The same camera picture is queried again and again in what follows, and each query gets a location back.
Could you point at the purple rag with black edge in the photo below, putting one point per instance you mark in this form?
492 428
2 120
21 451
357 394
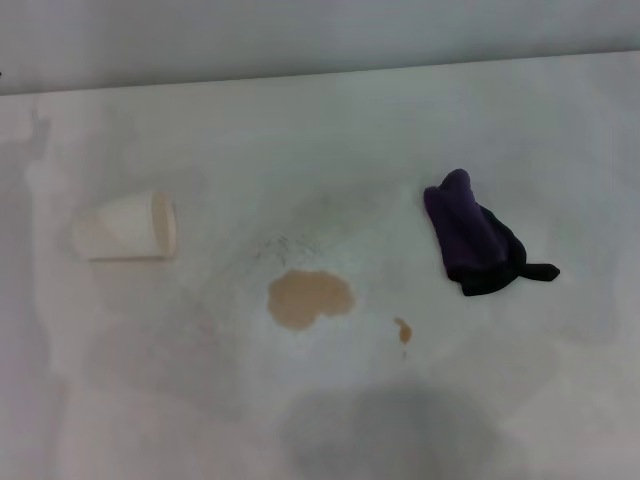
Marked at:
467 227

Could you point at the white paper cup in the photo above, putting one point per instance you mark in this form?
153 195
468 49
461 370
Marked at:
122 227

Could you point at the large brown water stain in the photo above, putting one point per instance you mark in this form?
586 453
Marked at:
305 300

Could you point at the small brown water stain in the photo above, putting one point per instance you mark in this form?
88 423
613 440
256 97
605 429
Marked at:
404 331

